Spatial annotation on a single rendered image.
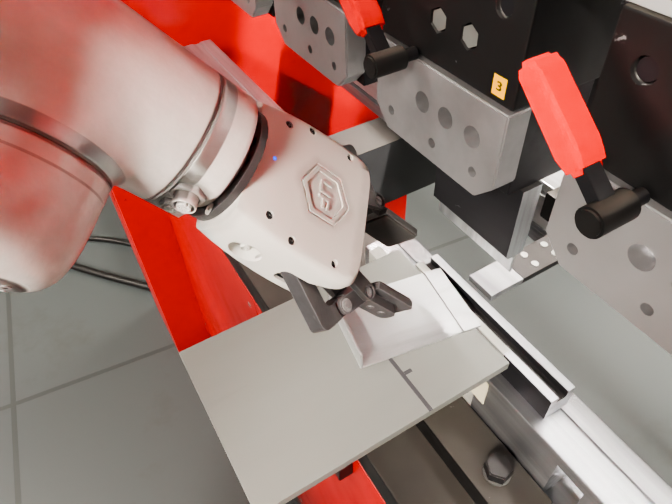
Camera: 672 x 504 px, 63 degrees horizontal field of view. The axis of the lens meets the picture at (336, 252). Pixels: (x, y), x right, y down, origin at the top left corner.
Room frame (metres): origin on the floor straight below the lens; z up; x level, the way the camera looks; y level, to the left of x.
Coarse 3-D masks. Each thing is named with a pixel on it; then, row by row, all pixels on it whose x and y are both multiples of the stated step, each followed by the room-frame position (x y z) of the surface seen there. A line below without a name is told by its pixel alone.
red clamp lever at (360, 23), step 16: (352, 0) 0.41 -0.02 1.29; (368, 0) 0.41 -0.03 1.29; (352, 16) 0.40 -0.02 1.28; (368, 16) 0.40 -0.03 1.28; (368, 32) 0.39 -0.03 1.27; (384, 48) 0.39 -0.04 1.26; (400, 48) 0.39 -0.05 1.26; (416, 48) 0.39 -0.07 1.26; (368, 64) 0.38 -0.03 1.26; (384, 64) 0.37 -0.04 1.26; (400, 64) 0.38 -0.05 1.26
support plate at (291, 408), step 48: (240, 336) 0.33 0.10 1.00; (288, 336) 0.33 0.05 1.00; (336, 336) 0.32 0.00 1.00; (480, 336) 0.32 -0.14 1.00; (240, 384) 0.28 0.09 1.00; (288, 384) 0.27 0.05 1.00; (336, 384) 0.27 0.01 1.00; (384, 384) 0.27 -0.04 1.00; (432, 384) 0.27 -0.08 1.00; (480, 384) 0.27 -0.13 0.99; (240, 432) 0.23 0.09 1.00; (288, 432) 0.23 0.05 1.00; (336, 432) 0.22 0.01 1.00; (384, 432) 0.22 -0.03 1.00; (240, 480) 0.19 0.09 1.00; (288, 480) 0.18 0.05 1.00
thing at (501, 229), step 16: (448, 176) 0.40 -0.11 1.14; (448, 192) 0.39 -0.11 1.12; (464, 192) 0.38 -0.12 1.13; (496, 192) 0.35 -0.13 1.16; (528, 192) 0.33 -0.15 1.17; (448, 208) 0.40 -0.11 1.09; (464, 208) 0.37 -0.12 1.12; (480, 208) 0.36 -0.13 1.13; (496, 208) 0.34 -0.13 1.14; (512, 208) 0.33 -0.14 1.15; (528, 208) 0.33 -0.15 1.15; (464, 224) 0.38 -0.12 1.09; (480, 224) 0.35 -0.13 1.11; (496, 224) 0.34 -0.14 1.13; (512, 224) 0.33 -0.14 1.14; (528, 224) 0.33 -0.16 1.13; (480, 240) 0.36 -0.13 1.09; (496, 240) 0.34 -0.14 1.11; (512, 240) 0.32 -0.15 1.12; (496, 256) 0.34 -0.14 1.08; (512, 256) 0.33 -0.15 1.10
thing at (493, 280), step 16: (544, 208) 0.50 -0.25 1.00; (544, 240) 0.44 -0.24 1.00; (528, 256) 0.42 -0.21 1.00; (544, 256) 0.41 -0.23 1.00; (480, 272) 0.40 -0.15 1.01; (496, 272) 0.39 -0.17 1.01; (512, 272) 0.39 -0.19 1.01; (528, 272) 0.39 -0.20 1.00; (480, 288) 0.38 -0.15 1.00; (496, 288) 0.37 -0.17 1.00; (512, 288) 0.38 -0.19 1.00
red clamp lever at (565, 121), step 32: (544, 64) 0.26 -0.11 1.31; (544, 96) 0.25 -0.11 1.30; (576, 96) 0.25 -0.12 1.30; (544, 128) 0.24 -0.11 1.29; (576, 128) 0.23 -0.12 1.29; (576, 160) 0.22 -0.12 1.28; (608, 192) 0.21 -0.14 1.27; (640, 192) 0.22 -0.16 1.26; (576, 224) 0.21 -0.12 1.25; (608, 224) 0.20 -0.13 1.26
